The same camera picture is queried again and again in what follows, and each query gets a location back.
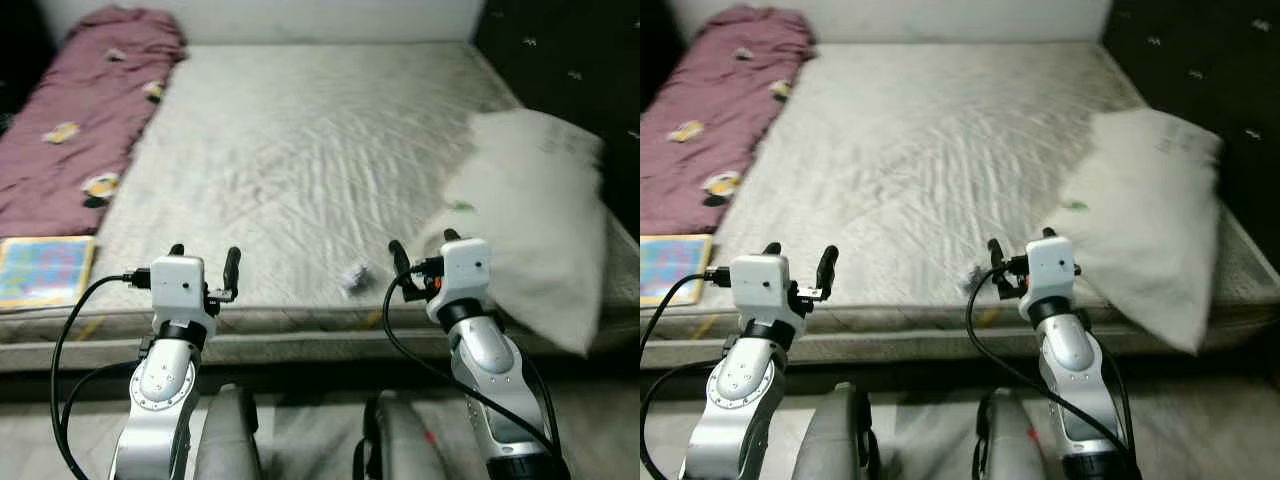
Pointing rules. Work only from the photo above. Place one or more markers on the printed paper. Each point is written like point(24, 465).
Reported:
point(355, 280)

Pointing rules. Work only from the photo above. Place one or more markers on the colourful picture book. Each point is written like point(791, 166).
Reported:
point(45, 270)
point(672, 268)

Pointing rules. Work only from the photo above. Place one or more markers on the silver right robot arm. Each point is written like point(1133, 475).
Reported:
point(490, 360)
point(1070, 360)

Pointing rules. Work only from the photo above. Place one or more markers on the white pillow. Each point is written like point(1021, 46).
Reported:
point(1150, 220)
point(530, 220)

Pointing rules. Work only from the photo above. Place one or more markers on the grey bed base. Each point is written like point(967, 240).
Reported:
point(300, 350)
point(900, 348)

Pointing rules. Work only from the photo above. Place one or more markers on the white quilted mattress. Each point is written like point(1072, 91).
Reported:
point(930, 150)
point(300, 150)

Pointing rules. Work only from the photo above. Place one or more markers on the grey left robot leg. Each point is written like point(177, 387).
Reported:
point(228, 440)
point(835, 440)

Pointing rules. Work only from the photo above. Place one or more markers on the grey robot leg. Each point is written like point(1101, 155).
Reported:
point(228, 440)
point(1008, 445)
point(835, 440)
point(400, 445)

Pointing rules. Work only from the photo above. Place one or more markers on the grey right robot leg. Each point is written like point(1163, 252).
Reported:
point(1008, 445)
point(400, 445)

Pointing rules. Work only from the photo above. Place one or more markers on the purple patterned blanket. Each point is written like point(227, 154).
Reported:
point(80, 100)
point(700, 100)

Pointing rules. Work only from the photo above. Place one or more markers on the black tufted headboard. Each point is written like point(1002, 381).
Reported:
point(570, 50)
point(1200, 60)

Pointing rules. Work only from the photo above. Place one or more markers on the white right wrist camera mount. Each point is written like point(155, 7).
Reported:
point(466, 270)
point(1050, 268)

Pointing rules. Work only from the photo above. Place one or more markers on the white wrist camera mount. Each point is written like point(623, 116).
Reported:
point(760, 285)
point(178, 285)
point(466, 270)
point(1050, 268)

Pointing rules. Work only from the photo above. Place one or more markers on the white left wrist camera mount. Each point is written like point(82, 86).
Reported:
point(178, 285)
point(760, 285)

